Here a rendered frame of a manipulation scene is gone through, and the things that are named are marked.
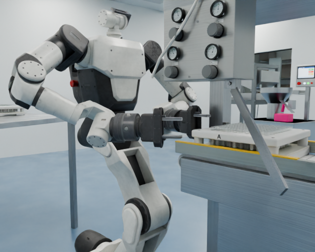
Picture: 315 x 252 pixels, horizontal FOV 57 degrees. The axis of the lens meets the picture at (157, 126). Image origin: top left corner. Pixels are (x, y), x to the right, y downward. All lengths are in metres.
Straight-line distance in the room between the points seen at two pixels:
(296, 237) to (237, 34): 0.49
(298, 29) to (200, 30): 5.81
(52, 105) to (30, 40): 4.72
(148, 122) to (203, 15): 0.34
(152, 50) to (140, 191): 0.65
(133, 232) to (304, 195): 0.67
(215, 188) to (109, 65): 0.63
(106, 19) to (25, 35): 4.40
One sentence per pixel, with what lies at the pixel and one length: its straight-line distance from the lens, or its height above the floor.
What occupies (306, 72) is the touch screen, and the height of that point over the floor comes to 1.30.
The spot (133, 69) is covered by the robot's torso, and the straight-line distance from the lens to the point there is 1.23.
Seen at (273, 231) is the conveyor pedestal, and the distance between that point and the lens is 0.81.
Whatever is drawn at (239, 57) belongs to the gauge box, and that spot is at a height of 1.14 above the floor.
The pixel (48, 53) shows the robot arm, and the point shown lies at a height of 1.19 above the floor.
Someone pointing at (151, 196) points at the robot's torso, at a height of 0.66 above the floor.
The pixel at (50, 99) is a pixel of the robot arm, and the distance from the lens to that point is 0.92.
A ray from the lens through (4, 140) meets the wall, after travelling 5.51.
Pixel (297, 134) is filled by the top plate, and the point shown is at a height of 0.95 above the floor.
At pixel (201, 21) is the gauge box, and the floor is 1.24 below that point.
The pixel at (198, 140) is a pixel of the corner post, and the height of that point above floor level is 0.93.
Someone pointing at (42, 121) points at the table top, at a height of 0.88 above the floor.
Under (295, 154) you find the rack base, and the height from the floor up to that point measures 0.90.
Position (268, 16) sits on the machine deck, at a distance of 1.01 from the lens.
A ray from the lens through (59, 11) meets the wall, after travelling 5.86.
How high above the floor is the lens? 1.06
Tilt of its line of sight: 6 degrees down
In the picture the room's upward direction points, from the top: straight up
